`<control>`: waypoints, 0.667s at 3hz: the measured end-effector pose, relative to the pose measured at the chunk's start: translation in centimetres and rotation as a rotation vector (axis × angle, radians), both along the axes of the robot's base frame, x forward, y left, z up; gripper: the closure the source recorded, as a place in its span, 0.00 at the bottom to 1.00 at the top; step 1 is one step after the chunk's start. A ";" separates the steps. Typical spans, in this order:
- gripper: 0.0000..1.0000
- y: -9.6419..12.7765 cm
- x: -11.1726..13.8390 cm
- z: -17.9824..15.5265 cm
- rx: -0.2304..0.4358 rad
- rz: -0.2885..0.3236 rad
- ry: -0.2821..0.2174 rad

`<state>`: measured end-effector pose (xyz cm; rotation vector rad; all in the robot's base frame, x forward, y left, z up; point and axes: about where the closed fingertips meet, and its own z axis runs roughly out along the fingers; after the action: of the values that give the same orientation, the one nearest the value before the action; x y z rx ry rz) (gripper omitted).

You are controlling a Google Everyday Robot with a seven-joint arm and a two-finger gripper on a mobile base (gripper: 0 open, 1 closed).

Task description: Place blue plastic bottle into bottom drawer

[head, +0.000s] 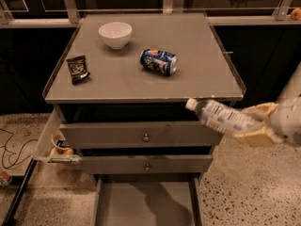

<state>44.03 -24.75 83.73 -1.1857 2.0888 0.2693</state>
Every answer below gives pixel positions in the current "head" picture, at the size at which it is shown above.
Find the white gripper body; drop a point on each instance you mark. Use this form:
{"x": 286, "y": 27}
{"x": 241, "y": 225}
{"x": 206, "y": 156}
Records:
{"x": 288, "y": 121}

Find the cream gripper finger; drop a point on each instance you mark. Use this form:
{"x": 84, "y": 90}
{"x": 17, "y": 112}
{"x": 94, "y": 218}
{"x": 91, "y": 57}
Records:
{"x": 261, "y": 112}
{"x": 264, "y": 137}

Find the clear plastic water bottle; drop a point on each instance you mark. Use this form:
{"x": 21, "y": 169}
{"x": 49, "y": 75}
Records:
{"x": 221, "y": 118}

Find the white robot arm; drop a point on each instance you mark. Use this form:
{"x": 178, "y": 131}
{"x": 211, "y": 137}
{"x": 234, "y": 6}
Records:
{"x": 291, "y": 90}

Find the grey middle drawer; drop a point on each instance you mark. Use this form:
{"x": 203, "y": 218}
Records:
{"x": 138, "y": 164}

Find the grey drawer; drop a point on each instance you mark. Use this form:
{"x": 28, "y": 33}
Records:
{"x": 147, "y": 200}
{"x": 138, "y": 164}
{"x": 104, "y": 135}

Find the grey drawer cabinet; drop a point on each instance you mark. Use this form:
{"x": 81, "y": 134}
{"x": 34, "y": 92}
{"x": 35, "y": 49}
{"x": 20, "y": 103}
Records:
{"x": 120, "y": 89}

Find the grey bottom drawer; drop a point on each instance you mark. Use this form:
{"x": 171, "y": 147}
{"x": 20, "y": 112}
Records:
{"x": 147, "y": 200}

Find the grey top drawer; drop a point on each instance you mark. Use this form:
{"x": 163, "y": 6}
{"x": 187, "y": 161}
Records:
{"x": 104, "y": 135}

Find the orange fruit on ledge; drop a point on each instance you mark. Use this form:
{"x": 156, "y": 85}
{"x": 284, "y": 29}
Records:
{"x": 296, "y": 14}

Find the blue soda can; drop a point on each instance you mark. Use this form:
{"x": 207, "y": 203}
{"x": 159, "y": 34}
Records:
{"x": 161, "y": 62}

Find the white ceramic bowl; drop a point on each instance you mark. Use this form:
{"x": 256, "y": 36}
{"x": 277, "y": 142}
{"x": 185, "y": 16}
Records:
{"x": 116, "y": 35}

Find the black snack packet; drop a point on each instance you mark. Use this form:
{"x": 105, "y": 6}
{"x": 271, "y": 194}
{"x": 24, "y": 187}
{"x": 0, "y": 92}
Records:
{"x": 78, "y": 69}

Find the white cup in bin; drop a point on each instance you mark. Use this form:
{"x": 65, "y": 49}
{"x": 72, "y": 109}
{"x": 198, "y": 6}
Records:
{"x": 59, "y": 141}

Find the orange fruit in bin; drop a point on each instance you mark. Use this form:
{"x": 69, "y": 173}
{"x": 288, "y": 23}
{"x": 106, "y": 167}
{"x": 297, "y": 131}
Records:
{"x": 56, "y": 151}

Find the clear plastic side bin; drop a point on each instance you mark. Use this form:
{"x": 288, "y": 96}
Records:
{"x": 45, "y": 148}

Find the red object on floor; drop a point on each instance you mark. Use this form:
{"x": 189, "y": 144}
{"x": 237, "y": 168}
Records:
{"x": 5, "y": 179}

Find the metal railing frame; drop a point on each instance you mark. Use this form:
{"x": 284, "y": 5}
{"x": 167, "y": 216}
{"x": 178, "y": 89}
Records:
{"x": 241, "y": 13}

